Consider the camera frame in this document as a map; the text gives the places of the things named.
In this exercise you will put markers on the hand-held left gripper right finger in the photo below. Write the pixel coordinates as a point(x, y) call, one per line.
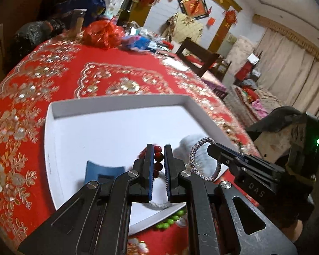
point(168, 170)

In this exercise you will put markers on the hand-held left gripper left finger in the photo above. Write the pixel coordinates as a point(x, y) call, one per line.
point(148, 164)

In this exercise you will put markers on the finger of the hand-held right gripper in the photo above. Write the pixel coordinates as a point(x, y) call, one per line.
point(255, 180)
point(228, 151)

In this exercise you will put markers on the blue hair clip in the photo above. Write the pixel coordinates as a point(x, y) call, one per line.
point(103, 168)

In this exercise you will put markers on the white shallow cardboard box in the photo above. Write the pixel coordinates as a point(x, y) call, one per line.
point(95, 138)

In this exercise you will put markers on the beige backed chair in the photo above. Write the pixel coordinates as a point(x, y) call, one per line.
point(273, 143)

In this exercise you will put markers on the black jacket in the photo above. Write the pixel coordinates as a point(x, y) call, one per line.
point(276, 119)

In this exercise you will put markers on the cluttered sofa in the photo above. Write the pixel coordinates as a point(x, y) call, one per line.
point(255, 98)

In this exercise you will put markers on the side table with purple cloth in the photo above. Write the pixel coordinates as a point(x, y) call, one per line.
point(215, 85)

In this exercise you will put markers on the wooden chair with slats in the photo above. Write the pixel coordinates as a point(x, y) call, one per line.
point(223, 67)

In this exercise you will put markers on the beige curtain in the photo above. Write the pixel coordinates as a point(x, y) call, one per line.
point(289, 58)

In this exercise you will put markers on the dark wooden dining chair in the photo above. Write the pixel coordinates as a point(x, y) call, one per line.
point(196, 55)

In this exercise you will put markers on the white paper sheet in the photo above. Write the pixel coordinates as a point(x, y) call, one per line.
point(175, 63)

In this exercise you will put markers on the small red paper pennant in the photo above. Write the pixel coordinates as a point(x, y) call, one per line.
point(211, 20)

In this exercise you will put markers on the beige floral cloth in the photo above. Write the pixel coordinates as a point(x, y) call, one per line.
point(186, 26)

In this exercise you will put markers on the small red knot hanging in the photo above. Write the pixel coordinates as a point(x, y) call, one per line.
point(230, 17)

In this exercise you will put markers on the red shiny bow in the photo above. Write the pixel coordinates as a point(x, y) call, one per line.
point(103, 34)

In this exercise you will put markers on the red floral tablecloth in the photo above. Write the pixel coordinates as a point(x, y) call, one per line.
point(29, 85)

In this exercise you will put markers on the dark wine bottle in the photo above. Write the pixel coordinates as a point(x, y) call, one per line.
point(123, 13)

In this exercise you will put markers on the white paper gift bag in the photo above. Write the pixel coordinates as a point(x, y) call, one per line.
point(113, 1)

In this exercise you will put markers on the blue bag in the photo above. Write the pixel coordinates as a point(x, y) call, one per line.
point(87, 6)

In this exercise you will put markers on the small black plastic bag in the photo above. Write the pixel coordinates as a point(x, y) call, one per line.
point(34, 32)

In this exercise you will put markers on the diamond red wall decoration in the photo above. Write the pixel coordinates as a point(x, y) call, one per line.
point(194, 5)

